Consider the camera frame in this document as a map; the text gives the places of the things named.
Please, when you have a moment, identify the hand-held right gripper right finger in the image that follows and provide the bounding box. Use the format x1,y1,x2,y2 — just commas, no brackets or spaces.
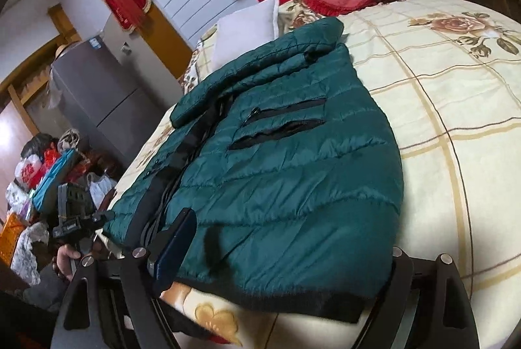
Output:
353,246,482,349

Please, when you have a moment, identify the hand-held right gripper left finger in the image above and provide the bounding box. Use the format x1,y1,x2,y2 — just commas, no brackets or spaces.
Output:
51,207,199,349

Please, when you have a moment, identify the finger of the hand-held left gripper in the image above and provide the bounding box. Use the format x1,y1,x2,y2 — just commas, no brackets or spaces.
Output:
92,209,117,230

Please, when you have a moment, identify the green down jacket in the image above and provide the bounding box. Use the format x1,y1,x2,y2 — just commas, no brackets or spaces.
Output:
103,16,405,324

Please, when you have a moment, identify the person's left forearm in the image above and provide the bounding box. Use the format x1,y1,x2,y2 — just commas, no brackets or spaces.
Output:
20,265,72,314

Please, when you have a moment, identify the person's left hand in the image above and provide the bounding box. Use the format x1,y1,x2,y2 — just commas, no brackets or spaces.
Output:
54,244,82,280

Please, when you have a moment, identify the teal box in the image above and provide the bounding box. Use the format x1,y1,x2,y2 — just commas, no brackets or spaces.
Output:
32,148,81,212

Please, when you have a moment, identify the white red-printed plastic bag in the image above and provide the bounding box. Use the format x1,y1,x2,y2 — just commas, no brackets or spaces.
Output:
13,153,44,188

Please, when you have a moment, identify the white lace cloth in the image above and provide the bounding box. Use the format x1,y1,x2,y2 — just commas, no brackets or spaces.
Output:
9,222,50,285

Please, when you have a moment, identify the orange crate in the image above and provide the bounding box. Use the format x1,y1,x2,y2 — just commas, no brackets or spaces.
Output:
0,212,28,267

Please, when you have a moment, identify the grey refrigerator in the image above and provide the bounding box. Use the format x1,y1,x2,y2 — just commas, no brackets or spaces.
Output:
50,13,182,167

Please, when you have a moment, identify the bed with floral checked sheet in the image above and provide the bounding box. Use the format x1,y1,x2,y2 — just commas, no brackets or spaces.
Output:
98,0,521,349

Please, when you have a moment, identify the white pillow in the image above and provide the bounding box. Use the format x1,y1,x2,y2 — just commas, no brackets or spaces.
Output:
212,0,281,70

